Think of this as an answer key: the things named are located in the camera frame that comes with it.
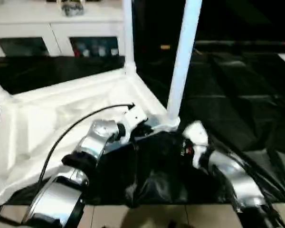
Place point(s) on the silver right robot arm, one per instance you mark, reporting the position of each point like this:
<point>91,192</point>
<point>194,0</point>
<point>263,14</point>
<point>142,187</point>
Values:
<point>235,171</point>

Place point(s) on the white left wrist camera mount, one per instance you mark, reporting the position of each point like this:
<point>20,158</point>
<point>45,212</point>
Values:
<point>134,116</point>

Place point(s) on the red package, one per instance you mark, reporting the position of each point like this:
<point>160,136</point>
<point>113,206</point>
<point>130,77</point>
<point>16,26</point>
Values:
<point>76,51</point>

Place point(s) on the small tan label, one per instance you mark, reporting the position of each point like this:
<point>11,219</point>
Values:
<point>165,47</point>

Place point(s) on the white glass-door cabinet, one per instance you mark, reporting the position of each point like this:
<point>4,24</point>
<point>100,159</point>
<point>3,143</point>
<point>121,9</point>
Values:
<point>50,26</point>

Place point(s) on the black object pile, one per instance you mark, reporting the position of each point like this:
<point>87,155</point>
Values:
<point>72,8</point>

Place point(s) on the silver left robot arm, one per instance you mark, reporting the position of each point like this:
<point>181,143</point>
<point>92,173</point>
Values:
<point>97,137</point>

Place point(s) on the white jar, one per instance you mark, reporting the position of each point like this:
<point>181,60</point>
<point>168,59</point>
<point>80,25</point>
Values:
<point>86,52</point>

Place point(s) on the printed box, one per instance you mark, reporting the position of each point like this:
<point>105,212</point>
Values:
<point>101,51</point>

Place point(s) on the white plastic table top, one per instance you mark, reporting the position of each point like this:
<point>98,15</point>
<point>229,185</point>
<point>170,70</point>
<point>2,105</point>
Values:
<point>50,107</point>

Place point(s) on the black backdrop cloth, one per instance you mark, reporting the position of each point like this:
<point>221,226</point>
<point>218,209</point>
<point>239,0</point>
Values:
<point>247,19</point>

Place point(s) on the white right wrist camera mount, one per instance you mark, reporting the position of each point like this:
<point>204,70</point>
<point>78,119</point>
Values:
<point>197,133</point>

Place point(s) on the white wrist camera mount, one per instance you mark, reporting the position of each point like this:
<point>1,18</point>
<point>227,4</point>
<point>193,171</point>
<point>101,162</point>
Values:
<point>134,116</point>
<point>197,133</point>

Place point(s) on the black stand leg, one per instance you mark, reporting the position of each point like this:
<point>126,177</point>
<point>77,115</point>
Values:
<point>4,217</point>

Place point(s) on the white cup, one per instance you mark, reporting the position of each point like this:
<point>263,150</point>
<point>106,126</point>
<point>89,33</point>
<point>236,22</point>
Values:
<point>113,51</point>

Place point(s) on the black mat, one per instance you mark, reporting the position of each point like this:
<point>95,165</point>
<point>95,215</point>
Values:
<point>240,95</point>

